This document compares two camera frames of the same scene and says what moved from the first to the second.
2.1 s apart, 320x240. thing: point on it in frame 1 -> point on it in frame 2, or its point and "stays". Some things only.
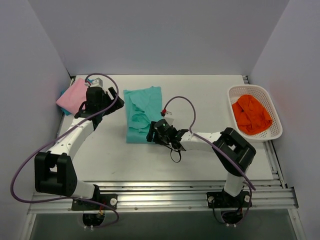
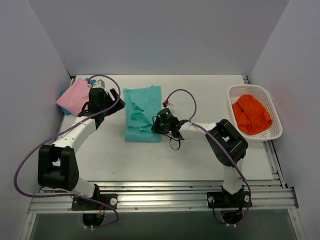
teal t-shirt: (142, 106) stays
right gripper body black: (152, 132) -> (157, 125)
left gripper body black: (110, 100) stays
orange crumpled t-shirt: (251, 115) stays
